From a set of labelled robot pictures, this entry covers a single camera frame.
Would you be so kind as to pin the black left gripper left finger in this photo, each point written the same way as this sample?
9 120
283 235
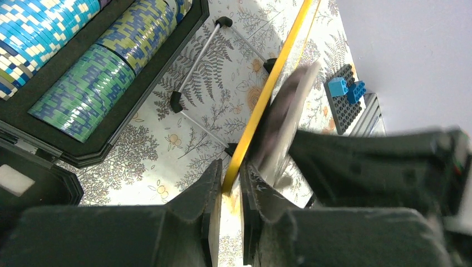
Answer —
182 232

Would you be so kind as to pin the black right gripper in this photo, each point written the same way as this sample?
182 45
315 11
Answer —
425 171

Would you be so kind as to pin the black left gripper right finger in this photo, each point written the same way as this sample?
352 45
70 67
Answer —
278 233

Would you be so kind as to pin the yellow framed whiteboard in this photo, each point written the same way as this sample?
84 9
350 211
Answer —
246 138

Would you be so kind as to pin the dark blue lego brick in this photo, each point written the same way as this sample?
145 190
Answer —
355 92

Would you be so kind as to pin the light blue lego brick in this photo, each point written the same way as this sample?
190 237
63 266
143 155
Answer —
338 87

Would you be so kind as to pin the green blue poker chip stack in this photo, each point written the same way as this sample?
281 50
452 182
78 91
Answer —
81 98

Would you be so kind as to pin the black poker chip case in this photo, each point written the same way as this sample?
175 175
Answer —
67 135

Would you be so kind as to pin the light blue poker chip stack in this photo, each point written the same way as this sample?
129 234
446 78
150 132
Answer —
32 32

